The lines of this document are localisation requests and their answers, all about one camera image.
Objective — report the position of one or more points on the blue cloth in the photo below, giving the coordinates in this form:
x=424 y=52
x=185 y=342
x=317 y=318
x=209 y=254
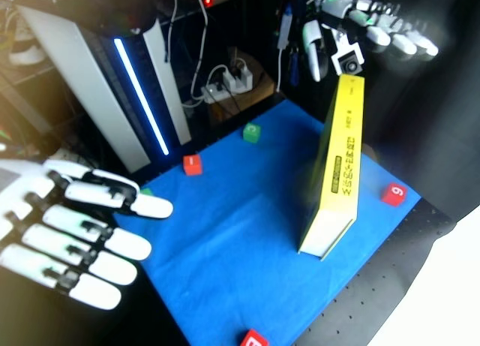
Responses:
x=240 y=229

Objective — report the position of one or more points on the black rounded robot housing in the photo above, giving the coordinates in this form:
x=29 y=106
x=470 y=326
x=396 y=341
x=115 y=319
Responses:
x=123 y=8

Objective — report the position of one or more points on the green block with letter Y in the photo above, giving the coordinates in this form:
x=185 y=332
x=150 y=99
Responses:
x=147 y=192

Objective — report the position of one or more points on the white plug adapter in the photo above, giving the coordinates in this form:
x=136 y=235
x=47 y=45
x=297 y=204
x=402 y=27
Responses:
x=238 y=77

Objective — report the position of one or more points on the red block with number 9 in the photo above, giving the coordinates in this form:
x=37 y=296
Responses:
x=393 y=195

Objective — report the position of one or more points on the white tower with blue light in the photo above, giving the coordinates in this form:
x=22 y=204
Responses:
x=75 y=68

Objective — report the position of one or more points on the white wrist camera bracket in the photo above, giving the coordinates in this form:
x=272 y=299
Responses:
x=350 y=64

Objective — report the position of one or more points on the white power strip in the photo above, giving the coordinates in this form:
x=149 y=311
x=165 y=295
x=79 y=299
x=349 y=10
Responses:
x=258 y=83
x=215 y=92

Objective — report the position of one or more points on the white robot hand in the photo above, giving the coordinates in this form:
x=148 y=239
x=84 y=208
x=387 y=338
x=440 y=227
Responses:
x=348 y=8
x=41 y=226

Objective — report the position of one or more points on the yellow rectangular box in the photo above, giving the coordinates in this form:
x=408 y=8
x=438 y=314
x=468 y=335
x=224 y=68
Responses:
x=341 y=166

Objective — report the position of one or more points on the red block with minus sign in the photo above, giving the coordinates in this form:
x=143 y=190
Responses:
x=192 y=165

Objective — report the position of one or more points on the blue hanging tool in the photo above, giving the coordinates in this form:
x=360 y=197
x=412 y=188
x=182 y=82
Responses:
x=294 y=66

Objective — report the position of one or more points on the green block with letter C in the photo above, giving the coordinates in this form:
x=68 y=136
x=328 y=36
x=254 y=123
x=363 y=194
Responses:
x=251 y=133

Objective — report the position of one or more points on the red block with white letter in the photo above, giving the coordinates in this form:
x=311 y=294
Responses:
x=254 y=339

